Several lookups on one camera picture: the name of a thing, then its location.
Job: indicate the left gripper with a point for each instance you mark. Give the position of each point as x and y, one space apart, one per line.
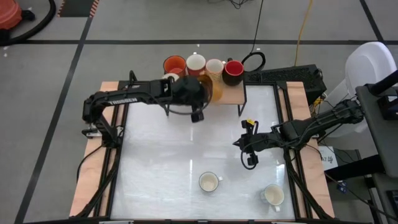
189 91

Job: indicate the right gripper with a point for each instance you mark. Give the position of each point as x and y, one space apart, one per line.
261 141

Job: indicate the light green mug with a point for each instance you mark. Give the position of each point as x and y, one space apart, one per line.
171 76

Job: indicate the amber yellow mug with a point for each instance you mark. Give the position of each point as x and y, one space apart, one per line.
216 91

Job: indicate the red mug white inside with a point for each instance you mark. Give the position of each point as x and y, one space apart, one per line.
196 63

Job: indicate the orange ribbed mug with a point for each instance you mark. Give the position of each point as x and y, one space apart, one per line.
174 66

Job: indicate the peach patterned mug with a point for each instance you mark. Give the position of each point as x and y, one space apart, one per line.
214 68

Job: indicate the blue white flower mug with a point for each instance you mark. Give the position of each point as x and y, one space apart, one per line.
209 182

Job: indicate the white teal lattice mug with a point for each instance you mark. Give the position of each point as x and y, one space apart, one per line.
273 195

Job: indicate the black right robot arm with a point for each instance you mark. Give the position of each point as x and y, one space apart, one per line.
326 119

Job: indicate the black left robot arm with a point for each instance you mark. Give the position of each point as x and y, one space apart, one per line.
102 102

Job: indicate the yellow tag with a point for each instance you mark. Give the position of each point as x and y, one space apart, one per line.
250 121

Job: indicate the wooden shelf black metal legs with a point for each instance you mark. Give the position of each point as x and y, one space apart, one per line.
231 96

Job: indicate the black computer case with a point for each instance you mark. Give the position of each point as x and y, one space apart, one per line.
289 74

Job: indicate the white printed paper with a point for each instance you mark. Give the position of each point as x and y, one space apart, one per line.
328 160

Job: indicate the blue tag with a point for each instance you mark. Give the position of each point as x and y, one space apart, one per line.
342 186

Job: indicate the black mat striped edge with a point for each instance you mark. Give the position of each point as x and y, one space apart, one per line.
76 7

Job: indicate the dark grey desk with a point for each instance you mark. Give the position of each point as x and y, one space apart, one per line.
387 146

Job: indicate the white chair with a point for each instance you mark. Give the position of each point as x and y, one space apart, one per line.
367 65

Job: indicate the black box device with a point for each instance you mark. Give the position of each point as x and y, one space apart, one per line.
388 107

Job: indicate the black angled bar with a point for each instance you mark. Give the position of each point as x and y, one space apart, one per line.
384 82

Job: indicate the orange vacuum cleaner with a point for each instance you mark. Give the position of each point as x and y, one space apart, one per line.
9 14

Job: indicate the black aluminium table frame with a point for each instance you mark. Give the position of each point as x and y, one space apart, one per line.
297 199

